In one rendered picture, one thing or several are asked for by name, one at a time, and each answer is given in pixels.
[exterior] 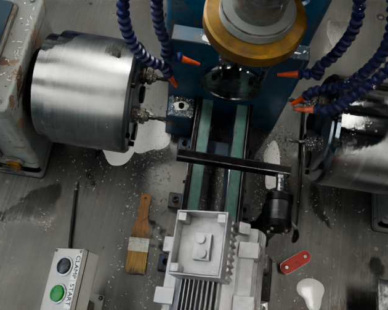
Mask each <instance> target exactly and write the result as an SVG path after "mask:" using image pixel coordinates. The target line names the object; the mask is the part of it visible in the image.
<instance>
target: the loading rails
mask: <svg viewBox="0 0 388 310"><path fill-rule="evenodd" d="M201 101H202V102H201ZM213 104H214V100H207V99H202V96H198V101H197V106H196V112H195V114H194V115H193V117H194V123H193V130H192V138H187V137H179V142H178V146H177V149H178V148H180V149H185V148H190V149H191V151H199V152H203V153H211V154H218V155H222V156H230V157H237V158H241V159H249V160H254V155H255V149H254V148H250V147H249V143H250V136H251V127H252V126H253V124H252V118H253V106H254V105H251V104H250V105H249V107H248V106H245V105H236V108H235V112H234V114H233V117H232V121H231V123H230V130H229V136H228V143H221V142H216V141H209V131H210V126H211V118H212V109H213ZM204 167H205V165H199V164H191V163H187V169H186V174H185V180H183V183H184V189H183V194H181V193H173V192H170V194H169V201H168V208H169V209H176V210H199V205H200V197H201V188H202V183H203V175H204ZM246 173H247V172H242V171H237V170H230V169H225V170H224V180H223V186H222V196H221V202H220V212H228V213H229V214H230V215H231V216H232V218H233V219H234V221H235V222H236V223H237V222H240V221H242V220H248V218H249V207H250V205H249V204H244V197H245V193H246V190H245V185H246ZM168 256H169V255H167V254H162V253H160V255H159V260H158V267H157V271H162V272H166V268H167V263H168Z"/></svg>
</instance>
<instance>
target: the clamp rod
mask: <svg viewBox="0 0 388 310"><path fill-rule="evenodd" d="M279 175H280V177H279V178H276V187H275V190H279V191H285V177H284V178H282V177H281V175H282V174H279Z"/></svg>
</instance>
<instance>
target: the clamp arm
mask: <svg viewBox="0 0 388 310"><path fill-rule="evenodd" d="M176 161H180V162H187V163H191V164H199V165H206V166H211V167H218V168H222V169H230V170H237V171H242V172H249V173H256V174H261V175H268V176H273V177H276V178H279V177H280V175H279V174H282V175H281V177H282V178H284V177H285V179H287V178H289V177H290V175H291V172H292V167H291V166H287V165H280V164H272V163H268V162H261V161H260V159H254V160H249V159H241V158H237V157H230V156H222V155H218V154H211V153H203V152H199V151H191V149H190V148H185V149H180V148H178V149H177V156H176Z"/></svg>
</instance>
